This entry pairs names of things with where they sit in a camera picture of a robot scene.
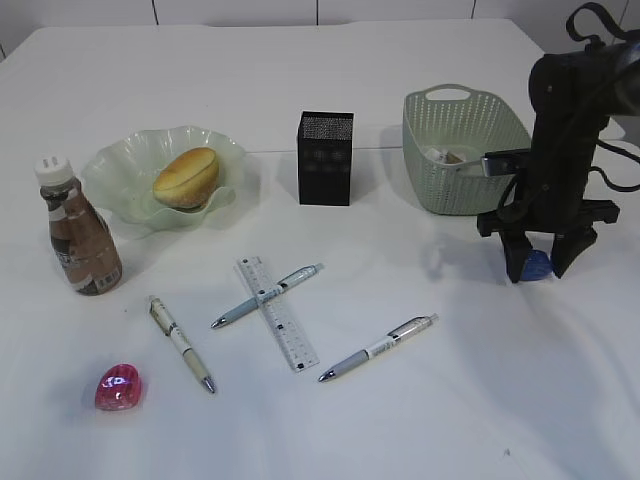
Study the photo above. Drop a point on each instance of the blue grip pen on ruler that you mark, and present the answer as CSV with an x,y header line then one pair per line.
x,y
250,305

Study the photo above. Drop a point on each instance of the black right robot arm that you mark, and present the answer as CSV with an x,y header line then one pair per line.
x,y
574,95

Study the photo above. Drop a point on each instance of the brown bread loaf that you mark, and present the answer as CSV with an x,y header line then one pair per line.
x,y
188,181

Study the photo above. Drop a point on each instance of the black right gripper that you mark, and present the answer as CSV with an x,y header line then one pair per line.
x,y
557,212

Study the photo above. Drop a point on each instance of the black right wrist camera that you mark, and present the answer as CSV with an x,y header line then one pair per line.
x,y
505,162

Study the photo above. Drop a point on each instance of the white paper ball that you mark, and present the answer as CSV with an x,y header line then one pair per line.
x,y
436,155

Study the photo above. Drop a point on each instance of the small grey paper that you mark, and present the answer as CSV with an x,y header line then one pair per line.
x,y
452,158

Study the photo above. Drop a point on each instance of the grey grip ballpoint pen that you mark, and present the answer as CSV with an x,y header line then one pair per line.
x,y
393,338

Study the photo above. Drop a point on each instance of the beige grip ballpoint pen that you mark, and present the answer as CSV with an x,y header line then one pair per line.
x,y
169,327

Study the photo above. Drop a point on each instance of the green plastic woven basket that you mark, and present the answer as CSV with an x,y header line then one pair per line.
x,y
469,123

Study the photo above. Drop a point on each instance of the clear plastic ruler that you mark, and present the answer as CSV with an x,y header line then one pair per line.
x,y
289,335

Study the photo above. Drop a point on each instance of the green wavy glass plate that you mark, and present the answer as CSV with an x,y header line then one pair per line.
x,y
120,176

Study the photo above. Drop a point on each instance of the black mesh pen holder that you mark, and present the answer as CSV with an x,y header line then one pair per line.
x,y
324,158

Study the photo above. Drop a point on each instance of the brown coffee drink bottle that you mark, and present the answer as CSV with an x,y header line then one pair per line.
x,y
80,238

